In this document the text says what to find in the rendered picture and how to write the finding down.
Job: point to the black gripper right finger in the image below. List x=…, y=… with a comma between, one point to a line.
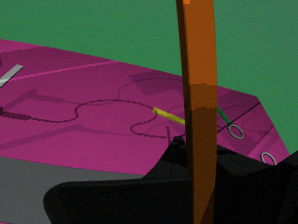
x=248, y=191

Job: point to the orange handle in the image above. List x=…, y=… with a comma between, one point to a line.
x=198, y=52

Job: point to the white loop with green handle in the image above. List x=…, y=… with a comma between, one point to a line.
x=228, y=122

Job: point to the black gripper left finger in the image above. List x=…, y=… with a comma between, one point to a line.
x=162, y=196

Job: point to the light grey flat bar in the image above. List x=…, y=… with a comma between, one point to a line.
x=12, y=72

